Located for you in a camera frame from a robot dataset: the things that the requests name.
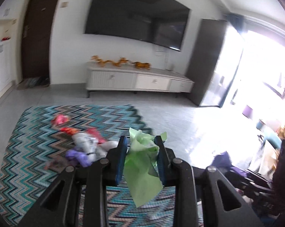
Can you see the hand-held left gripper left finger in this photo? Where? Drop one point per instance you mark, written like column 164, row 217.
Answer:
column 122, row 163

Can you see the short golden dragon figurine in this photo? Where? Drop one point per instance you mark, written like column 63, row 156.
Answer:
column 142, row 65

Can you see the white television cabinet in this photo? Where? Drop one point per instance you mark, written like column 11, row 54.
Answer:
column 133, row 80

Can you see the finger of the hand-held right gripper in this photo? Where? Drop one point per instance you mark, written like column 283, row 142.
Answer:
column 256, row 190
column 260, row 176

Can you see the tall grey cabinet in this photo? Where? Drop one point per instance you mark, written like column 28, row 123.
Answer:
column 204, row 61

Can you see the red orange wrapper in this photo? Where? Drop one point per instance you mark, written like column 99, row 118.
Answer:
column 69, row 130

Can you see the wall switch plate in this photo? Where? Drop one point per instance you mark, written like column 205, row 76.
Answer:
column 64, row 4

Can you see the white box under television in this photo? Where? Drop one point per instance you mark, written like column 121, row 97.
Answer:
column 160, row 52

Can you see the white crumpled paper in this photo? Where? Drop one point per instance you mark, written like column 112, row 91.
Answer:
column 108, row 147

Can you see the wall-mounted black television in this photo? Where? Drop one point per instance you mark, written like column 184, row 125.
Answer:
column 133, row 11

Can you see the long golden dragon figurine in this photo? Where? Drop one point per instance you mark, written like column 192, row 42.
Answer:
column 109, row 61

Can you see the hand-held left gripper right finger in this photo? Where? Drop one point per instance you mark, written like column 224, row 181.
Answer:
column 160, row 164

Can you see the white crumpled plastic wrapper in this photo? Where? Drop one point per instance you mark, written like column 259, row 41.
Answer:
column 84, row 145

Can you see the dark purple bag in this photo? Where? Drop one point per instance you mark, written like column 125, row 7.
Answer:
column 225, row 164

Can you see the teal chair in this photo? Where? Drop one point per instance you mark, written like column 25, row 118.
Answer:
column 273, row 140

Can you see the purple wrapper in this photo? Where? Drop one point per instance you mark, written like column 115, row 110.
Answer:
column 77, row 158

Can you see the pink wrapper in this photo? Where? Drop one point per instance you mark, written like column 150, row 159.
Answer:
column 60, row 120

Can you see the dark wooden door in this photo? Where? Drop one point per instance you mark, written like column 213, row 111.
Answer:
column 38, row 33

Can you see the purple stool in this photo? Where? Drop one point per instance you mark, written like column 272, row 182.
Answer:
column 247, row 111

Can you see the zigzag patterned rug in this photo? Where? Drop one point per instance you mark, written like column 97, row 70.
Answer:
column 33, row 141

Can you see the white cupboard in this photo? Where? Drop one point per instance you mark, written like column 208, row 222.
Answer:
column 0, row 66

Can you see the blue bin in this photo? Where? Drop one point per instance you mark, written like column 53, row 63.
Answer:
column 259, row 124

